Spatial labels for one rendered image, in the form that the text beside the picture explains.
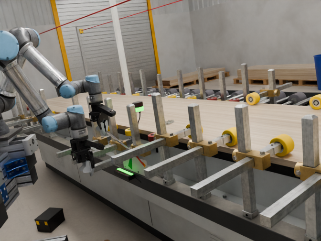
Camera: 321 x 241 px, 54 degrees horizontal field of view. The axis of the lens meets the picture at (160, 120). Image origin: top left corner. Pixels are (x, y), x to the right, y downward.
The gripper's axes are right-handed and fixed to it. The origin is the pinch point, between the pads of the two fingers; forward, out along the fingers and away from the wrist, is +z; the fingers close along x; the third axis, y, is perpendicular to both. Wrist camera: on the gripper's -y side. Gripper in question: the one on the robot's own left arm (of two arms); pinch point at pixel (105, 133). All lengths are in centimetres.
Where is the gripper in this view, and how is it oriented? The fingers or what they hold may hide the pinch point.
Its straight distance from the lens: 190.5
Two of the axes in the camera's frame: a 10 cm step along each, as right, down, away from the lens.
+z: 1.5, 9.6, 2.4
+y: -8.5, 0.0, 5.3
